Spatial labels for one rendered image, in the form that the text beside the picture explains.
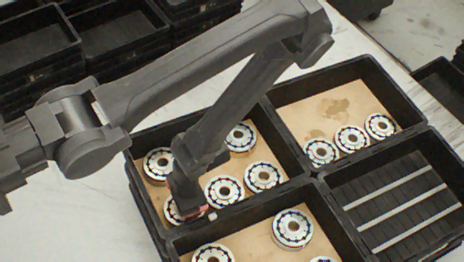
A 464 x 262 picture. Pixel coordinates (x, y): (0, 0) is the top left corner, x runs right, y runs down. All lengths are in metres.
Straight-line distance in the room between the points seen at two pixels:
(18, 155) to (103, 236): 0.82
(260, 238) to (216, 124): 0.43
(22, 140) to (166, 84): 0.19
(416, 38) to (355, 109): 1.74
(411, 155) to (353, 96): 0.26
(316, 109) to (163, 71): 0.91
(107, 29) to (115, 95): 1.75
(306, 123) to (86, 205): 0.67
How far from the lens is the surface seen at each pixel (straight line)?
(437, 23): 3.43
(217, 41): 0.67
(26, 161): 0.63
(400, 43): 3.16
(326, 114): 1.51
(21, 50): 2.23
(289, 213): 1.27
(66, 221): 1.45
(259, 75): 0.83
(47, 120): 0.65
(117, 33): 2.38
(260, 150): 1.39
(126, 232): 1.41
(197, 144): 0.96
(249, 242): 1.25
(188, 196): 1.14
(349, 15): 2.90
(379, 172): 1.44
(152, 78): 0.66
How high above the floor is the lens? 1.97
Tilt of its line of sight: 53 degrees down
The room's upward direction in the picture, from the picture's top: 6 degrees clockwise
